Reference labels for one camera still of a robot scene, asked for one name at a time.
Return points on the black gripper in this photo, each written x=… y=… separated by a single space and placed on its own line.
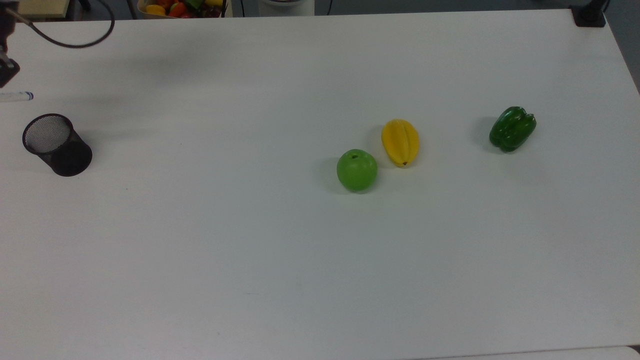
x=5 y=22

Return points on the white marker with blue cap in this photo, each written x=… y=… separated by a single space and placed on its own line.
x=17 y=96

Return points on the beige cardboard box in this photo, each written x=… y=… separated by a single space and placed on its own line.
x=44 y=7

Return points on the black mesh pen cup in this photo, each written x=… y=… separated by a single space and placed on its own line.
x=57 y=145

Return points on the basket of toy fruit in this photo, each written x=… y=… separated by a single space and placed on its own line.
x=182 y=7

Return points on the green toy apple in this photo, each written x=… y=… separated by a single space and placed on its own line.
x=357 y=170

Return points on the yellow toy starfruit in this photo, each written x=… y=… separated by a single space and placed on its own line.
x=400 y=142

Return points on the green toy bell pepper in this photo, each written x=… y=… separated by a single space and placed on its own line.
x=512 y=129

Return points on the black stand base clamp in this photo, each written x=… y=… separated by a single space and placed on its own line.
x=590 y=15

